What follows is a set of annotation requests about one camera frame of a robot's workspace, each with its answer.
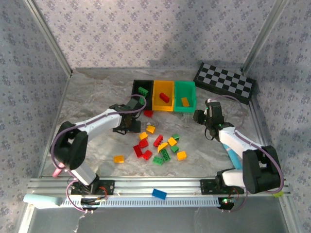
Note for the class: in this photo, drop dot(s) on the aluminium mounting rail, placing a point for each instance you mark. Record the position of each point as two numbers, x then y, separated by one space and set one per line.
170 184

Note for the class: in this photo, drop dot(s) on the long red lego brick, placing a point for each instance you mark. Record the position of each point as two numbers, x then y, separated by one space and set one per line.
158 140
138 151
164 97

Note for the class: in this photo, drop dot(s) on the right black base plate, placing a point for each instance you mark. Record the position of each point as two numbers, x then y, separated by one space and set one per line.
206 187

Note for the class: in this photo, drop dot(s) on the blue lego brick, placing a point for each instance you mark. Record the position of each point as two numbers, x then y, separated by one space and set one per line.
159 194

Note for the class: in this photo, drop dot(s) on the green plastic bin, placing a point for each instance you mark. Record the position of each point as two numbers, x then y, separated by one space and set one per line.
189 89

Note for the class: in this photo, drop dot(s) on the left black controller board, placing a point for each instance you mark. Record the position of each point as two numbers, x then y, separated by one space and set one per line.
90 201

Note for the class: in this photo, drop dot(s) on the pale blue plastic piece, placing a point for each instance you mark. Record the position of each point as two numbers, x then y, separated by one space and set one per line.
41 200

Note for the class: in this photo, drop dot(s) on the black plastic bin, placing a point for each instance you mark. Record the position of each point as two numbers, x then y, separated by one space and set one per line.
136 85

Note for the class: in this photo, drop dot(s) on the right black controller board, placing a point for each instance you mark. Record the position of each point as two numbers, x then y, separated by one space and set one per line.
227 204

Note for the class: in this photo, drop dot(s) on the aluminium frame post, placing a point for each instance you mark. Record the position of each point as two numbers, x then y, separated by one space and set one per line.
264 36
49 36

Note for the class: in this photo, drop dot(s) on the yellow plastic bin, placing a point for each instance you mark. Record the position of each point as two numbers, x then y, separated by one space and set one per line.
158 87

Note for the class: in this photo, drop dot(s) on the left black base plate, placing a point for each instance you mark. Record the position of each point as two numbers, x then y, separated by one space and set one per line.
109 188

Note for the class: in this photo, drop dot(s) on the light blue toy tool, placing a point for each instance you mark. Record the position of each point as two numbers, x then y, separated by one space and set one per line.
233 155

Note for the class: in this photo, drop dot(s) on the black controller board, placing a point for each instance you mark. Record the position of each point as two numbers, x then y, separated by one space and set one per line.
90 201
227 204

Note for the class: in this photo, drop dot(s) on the long green lego brick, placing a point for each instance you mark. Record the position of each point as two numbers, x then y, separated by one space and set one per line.
165 154
142 100

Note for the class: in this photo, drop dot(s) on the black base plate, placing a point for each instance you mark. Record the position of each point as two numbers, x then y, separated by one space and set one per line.
109 188
206 187

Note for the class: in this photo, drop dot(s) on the lime green lego brick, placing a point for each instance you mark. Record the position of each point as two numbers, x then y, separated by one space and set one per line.
278 194

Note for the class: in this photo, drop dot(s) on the small green lego brick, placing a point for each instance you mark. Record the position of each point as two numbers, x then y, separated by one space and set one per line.
175 137
174 148

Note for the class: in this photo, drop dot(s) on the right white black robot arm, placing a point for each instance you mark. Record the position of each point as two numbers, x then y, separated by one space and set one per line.
233 140

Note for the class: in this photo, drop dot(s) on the yellow curved lego brick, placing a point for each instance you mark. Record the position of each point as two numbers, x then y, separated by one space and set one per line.
162 146
185 102

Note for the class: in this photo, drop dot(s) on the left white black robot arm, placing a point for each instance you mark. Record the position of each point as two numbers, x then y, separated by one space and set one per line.
97 125

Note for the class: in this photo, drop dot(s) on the folded black grey chessboard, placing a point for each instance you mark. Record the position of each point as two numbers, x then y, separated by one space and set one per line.
223 83

